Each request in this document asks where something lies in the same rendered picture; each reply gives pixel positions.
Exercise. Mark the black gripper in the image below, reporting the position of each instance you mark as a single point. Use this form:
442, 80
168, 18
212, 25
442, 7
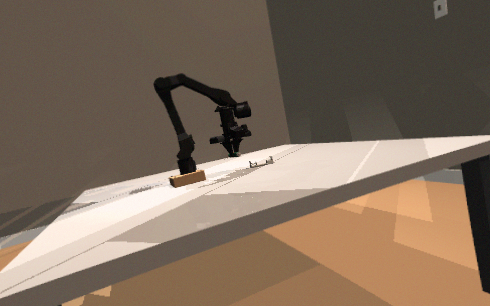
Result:
226, 140

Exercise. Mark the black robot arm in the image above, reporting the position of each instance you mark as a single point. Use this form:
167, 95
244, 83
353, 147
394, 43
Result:
163, 86

